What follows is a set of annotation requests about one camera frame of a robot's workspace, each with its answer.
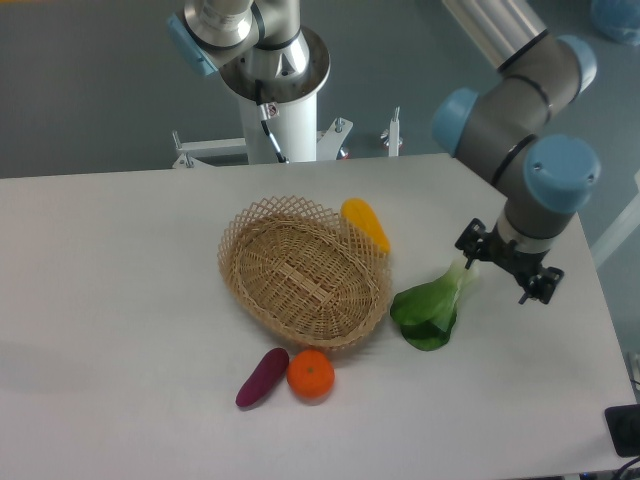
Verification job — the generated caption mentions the orange tangerine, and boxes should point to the orange tangerine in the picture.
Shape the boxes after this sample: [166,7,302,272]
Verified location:
[286,350,335,400]

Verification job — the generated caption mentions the green leafy bok choy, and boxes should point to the green leafy bok choy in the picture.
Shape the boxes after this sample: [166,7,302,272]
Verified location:
[390,258,479,351]

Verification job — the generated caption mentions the woven wicker basket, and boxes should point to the woven wicker basket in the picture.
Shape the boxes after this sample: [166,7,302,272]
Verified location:
[218,196,392,351]

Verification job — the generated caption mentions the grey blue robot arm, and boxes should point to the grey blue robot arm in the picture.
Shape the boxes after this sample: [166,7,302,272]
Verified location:
[167,1,600,303]

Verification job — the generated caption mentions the yellow mango toy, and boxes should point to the yellow mango toy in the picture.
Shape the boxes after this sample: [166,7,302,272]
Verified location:
[341,198,391,254]

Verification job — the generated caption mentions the black cable on pedestal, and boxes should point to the black cable on pedestal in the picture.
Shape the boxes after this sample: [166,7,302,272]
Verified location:
[253,78,290,165]

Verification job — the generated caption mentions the white frame bar right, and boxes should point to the white frame bar right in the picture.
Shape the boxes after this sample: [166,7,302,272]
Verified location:
[590,192,640,269]

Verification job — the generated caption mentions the purple sweet potato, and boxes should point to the purple sweet potato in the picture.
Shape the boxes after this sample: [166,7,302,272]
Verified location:
[235,348,289,408]

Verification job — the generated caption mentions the blue plastic bag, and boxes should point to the blue plastic bag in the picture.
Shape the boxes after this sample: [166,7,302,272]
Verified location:
[590,0,639,46]

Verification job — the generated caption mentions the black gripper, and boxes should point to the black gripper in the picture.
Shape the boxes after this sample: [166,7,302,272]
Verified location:
[454,218,564,305]

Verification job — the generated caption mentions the black device at table edge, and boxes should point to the black device at table edge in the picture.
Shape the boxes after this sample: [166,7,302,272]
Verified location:
[604,404,639,458]

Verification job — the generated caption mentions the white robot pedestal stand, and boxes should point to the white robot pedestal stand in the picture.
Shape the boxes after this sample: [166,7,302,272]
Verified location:
[171,27,405,170]

